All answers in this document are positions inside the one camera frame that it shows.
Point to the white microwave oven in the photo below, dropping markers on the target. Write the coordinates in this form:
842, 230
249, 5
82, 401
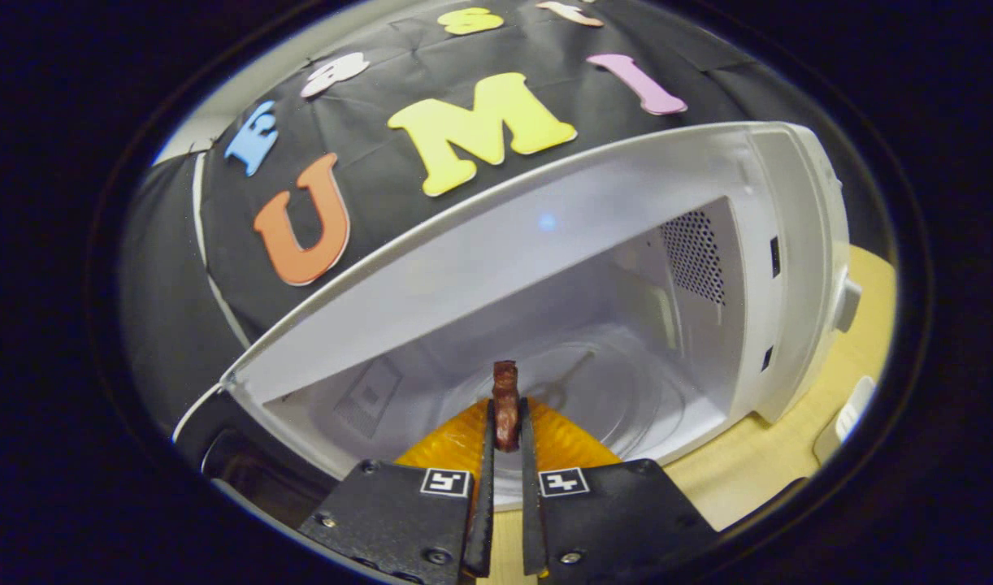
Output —
545, 227

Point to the white rectangular dish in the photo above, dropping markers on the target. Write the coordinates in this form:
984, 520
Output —
850, 414

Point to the reddish brown meat piece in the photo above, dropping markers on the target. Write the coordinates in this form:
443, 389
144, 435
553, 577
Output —
505, 406

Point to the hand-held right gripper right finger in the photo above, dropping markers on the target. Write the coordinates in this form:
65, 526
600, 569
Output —
531, 504

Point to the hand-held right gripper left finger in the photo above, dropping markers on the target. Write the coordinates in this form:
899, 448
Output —
488, 504

